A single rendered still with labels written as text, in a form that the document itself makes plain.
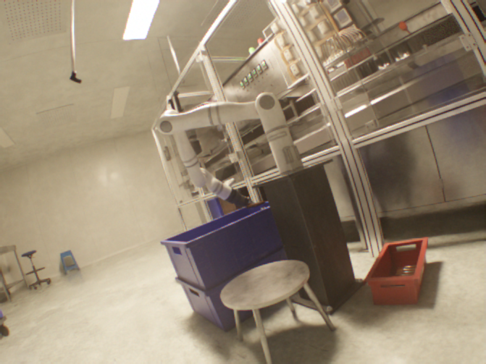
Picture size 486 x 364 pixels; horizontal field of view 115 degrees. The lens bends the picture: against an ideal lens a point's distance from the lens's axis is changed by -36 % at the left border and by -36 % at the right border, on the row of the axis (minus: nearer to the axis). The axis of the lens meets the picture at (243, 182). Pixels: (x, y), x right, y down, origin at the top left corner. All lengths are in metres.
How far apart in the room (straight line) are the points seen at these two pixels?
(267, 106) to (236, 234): 0.54
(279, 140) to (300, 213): 0.28
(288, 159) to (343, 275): 0.51
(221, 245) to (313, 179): 0.45
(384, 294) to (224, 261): 0.63
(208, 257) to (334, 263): 0.49
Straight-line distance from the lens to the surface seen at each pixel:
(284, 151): 0.91
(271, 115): 0.94
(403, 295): 0.90
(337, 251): 0.98
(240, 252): 1.05
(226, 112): 0.97
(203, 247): 0.96
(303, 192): 0.86
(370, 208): 1.20
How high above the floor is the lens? 0.57
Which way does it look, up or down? 1 degrees up
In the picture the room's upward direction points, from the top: 19 degrees counter-clockwise
